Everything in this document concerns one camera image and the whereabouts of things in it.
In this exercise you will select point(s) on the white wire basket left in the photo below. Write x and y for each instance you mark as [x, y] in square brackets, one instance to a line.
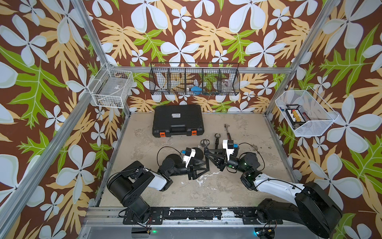
[110, 87]

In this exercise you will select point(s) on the white wire basket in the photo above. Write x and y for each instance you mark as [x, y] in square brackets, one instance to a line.
[306, 112]
[110, 87]

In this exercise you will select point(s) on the red handled ratchet wrench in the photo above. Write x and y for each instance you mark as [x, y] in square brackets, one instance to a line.
[226, 126]

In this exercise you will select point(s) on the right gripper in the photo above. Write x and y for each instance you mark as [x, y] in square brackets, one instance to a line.
[223, 163]

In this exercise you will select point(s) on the black round base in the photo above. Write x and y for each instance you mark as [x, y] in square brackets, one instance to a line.
[175, 158]
[197, 154]

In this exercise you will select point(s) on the black plastic tool case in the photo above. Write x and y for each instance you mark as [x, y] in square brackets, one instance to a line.
[170, 120]

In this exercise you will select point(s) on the blue object in basket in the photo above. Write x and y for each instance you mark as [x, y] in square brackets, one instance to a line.
[196, 90]

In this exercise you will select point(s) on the screw box in basket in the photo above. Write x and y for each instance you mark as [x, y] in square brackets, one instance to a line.
[295, 114]

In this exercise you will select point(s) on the black wire basket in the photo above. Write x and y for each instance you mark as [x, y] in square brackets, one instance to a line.
[178, 78]

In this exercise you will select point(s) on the white wire basket right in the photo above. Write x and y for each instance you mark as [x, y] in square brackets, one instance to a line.
[306, 112]

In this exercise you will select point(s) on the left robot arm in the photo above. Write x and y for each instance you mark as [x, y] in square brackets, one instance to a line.
[128, 184]

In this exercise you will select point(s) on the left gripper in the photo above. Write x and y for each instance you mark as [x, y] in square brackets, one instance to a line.
[190, 171]

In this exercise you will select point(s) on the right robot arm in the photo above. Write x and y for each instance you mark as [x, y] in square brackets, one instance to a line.
[306, 204]

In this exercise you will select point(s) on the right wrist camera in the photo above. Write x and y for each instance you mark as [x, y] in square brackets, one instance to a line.
[230, 148]

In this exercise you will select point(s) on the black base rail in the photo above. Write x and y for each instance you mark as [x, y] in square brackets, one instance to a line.
[157, 215]

